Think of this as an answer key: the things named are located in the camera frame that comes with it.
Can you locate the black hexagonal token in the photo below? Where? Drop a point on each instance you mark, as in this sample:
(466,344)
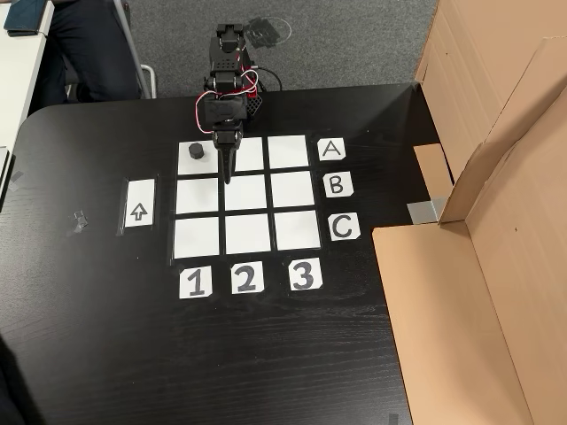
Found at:
(196,150)

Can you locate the white nine-square grid sheet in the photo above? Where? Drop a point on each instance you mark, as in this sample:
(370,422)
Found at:
(248,195)

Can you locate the white arrow paper sheet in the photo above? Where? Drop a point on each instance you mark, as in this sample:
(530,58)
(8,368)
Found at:
(139,197)

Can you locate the paper sheet letter A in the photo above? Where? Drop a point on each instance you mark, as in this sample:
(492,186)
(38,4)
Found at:
(331,149)

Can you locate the round floor outlet cover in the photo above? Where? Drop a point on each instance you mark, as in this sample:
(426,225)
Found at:
(266,32)

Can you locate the paper sheet letter B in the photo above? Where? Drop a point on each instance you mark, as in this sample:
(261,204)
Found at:
(338,185)

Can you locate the paper sheet number 2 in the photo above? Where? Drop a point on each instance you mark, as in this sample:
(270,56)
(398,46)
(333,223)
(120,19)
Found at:
(247,279)

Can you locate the paper sheet number 1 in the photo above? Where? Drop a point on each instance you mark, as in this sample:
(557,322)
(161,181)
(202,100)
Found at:
(195,283)

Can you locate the paper sheet letter C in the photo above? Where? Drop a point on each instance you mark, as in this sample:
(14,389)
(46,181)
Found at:
(344,227)

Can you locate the paper sheet number 3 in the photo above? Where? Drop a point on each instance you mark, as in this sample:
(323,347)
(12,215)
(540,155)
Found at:
(305,274)

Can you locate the crumpled clear tape piece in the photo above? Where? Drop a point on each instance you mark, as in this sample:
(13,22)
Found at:
(80,221)

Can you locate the person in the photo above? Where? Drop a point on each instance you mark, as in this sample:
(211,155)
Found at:
(88,44)

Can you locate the grey tape strip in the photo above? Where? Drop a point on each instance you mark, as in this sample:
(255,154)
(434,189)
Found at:
(425,211)

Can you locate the small grey tape piece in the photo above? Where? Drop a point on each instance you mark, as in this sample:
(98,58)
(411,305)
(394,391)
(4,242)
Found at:
(393,419)
(17,179)

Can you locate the white side table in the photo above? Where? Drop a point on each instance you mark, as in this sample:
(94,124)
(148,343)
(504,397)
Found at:
(17,66)

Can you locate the dark blue tablet case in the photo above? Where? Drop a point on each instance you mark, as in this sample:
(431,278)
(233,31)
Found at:
(26,15)

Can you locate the large brown cardboard sheet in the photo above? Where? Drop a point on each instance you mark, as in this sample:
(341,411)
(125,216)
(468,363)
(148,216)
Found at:
(443,310)
(465,53)

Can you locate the grey metal chair frame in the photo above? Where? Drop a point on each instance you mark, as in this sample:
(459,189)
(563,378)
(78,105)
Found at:
(133,48)

